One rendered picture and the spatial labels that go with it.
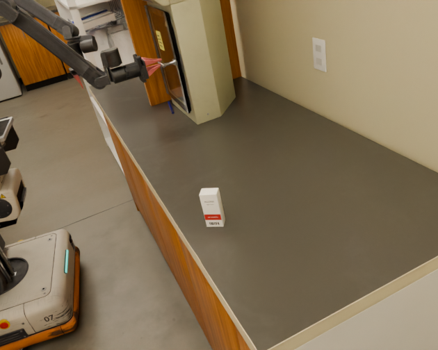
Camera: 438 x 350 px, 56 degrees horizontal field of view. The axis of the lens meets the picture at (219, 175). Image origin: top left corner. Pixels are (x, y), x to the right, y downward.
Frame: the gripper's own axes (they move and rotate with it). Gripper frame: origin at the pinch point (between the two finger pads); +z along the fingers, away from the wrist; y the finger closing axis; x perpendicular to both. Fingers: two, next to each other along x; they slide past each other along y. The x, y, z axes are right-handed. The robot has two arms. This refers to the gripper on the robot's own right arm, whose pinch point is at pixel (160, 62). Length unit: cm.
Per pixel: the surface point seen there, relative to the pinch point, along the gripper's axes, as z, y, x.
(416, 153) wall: 50, -26, -81
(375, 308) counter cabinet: 5, -32, -115
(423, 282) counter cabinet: 19, -32, -115
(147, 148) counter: -17.4, -26.0, -16.0
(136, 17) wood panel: 1.1, 13.9, 26.2
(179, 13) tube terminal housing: 8.7, 17.5, -10.8
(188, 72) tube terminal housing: 7.4, -4.0, -10.8
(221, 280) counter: -21, -26, -94
